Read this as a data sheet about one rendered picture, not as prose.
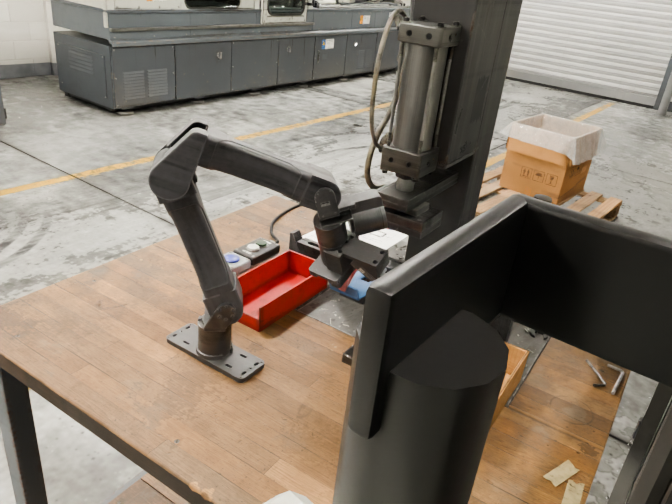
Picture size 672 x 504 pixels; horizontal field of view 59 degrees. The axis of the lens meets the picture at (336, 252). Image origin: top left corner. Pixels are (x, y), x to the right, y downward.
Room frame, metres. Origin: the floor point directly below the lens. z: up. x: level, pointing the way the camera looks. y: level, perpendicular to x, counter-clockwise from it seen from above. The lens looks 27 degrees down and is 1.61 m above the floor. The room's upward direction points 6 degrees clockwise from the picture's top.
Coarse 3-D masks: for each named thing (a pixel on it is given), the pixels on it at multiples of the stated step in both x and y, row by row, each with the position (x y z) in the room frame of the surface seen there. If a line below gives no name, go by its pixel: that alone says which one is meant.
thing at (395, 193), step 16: (400, 176) 1.16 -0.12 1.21; (432, 176) 1.32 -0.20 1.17; (448, 176) 1.29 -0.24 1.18; (384, 192) 1.14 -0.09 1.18; (400, 192) 1.15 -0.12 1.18; (416, 192) 1.17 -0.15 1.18; (432, 192) 1.21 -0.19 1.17; (384, 208) 1.16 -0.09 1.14; (400, 208) 1.12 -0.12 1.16; (416, 208) 1.14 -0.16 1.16; (432, 208) 1.19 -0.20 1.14; (400, 224) 1.12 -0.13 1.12; (416, 224) 1.11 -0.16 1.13; (432, 224) 1.14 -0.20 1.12
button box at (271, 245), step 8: (288, 208) 1.65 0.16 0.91; (280, 216) 1.59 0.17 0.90; (272, 224) 1.52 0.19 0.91; (272, 232) 1.47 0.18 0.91; (256, 240) 1.37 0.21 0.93; (264, 240) 1.37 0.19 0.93; (272, 240) 1.38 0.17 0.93; (240, 248) 1.31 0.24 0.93; (264, 248) 1.33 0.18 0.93; (272, 248) 1.33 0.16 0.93; (248, 256) 1.28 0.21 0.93; (256, 256) 1.28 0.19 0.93; (264, 256) 1.30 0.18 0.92; (272, 256) 1.33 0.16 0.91; (256, 264) 1.28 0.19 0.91
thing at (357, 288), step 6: (354, 276) 1.12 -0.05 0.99; (360, 276) 1.12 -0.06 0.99; (354, 282) 1.09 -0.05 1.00; (360, 282) 1.09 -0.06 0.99; (366, 282) 1.10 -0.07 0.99; (330, 288) 1.05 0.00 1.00; (336, 288) 1.04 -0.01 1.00; (348, 288) 1.02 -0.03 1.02; (354, 288) 1.01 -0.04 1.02; (360, 288) 1.06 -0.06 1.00; (366, 288) 1.07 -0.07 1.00; (348, 294) 1.03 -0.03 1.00; (354, 294) 1.02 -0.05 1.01; (360, 294) 1.04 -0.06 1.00
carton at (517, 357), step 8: (512, 352) 0.95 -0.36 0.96; (520, 352) 0.94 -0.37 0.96; (528, 352) 0.94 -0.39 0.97; (512, 360) 0.95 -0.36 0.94; (520, 360) 0.91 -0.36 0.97; (512, 368) 0.95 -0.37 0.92; (520, 368) 0.90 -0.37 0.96; (504, 376) 0.94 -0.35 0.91; (512, 376) 0.85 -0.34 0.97; (520, 376) 0.93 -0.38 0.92; (504, 384) 0.83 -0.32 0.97; (512, 384) 0.87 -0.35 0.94; (504, 392) 0.82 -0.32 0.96; (512, 392) 0.89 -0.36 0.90; (504, 400) 0.84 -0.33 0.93; (496, 408) 0.79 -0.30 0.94; (496, 416) 0.81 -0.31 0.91
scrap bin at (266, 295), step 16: (288, 256) 1.27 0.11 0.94; (304, 256) 1.25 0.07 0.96; (256, 272) 1.17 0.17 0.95; (272, 272) 1.22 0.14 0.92; (288, 272) 1.26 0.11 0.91; (304, 272) 1.25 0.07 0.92; (256, 288) 1.17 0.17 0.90; (272, 288) 1.18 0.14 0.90; (288, 288) 1.18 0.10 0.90; (304, 288) 1.13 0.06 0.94; (320, 288) 1.19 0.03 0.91; (256, 304) 1.10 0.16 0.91; (272, 304) 1.04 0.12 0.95; (288, 304) 1.08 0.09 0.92; (240, 320) 1.03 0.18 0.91; (256, 320) 1.01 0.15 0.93; (272, 320) 1.04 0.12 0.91
